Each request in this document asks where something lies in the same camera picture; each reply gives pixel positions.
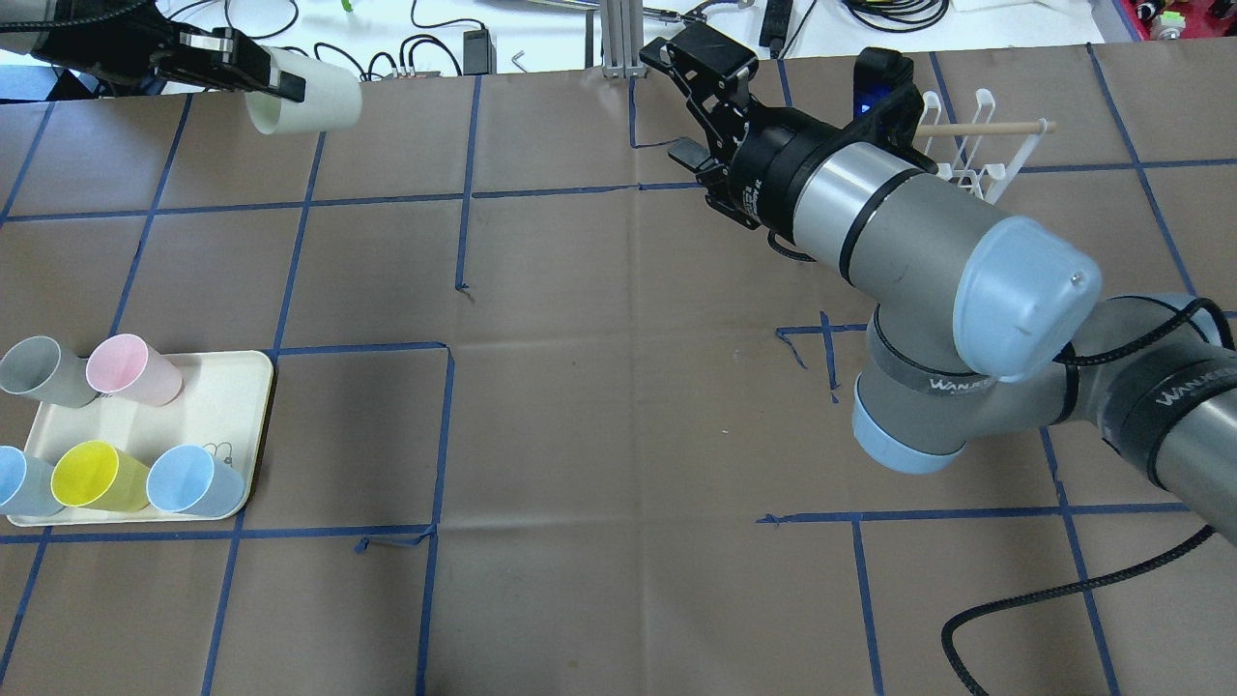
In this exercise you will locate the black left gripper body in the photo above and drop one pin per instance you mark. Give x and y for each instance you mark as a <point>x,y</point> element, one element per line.
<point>114,50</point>

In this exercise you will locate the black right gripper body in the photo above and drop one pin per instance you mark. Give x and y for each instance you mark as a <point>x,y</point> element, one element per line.
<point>765,160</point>

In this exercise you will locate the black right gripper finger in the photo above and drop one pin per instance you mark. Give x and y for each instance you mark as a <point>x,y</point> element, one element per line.
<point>689,154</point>

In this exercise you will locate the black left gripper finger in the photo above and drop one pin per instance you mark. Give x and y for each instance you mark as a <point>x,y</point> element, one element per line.
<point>224,49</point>
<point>271,81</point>

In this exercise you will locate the white ikea cup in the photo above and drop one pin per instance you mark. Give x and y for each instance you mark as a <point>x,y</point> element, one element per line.
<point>309,96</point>

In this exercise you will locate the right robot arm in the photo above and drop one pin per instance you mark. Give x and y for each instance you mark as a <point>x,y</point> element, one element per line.
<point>985,323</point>

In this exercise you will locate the pink cup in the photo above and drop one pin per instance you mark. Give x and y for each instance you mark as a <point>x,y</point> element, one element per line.
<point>127,367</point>

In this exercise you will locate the grey cup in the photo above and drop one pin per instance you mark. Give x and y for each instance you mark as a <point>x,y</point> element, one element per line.
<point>40,368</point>

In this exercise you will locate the light blue cup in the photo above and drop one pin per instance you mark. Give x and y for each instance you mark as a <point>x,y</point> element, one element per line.
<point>25,485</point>
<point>195,480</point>

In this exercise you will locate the yellow cup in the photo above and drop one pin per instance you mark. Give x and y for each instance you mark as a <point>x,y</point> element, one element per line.
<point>96,475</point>

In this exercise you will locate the black power adapter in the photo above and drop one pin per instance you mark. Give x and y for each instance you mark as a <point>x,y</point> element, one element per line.
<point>478,52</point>

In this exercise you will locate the cream plastic tray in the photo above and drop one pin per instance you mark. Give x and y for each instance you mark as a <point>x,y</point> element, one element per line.
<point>222,406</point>

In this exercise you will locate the aluminium frame post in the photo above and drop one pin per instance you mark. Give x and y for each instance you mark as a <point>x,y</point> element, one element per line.
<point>622,27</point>

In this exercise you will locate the white wire cup rack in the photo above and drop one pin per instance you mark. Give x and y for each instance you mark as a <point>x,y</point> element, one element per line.
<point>984,155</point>

